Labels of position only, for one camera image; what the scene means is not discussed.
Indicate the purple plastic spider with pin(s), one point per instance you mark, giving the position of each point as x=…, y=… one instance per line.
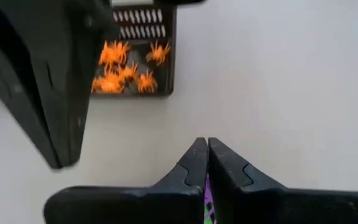
x=208, y=199

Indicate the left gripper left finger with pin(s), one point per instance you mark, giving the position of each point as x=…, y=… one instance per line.
x=154, y=199

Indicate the black slotted plastic basket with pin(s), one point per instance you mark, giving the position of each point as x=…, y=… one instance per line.
x=168, y=62

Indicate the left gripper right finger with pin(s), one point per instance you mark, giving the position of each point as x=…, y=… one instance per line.
x=275, y=205

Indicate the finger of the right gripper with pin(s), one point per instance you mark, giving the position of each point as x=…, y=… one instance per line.
x=17, y=93
x=67, y=62

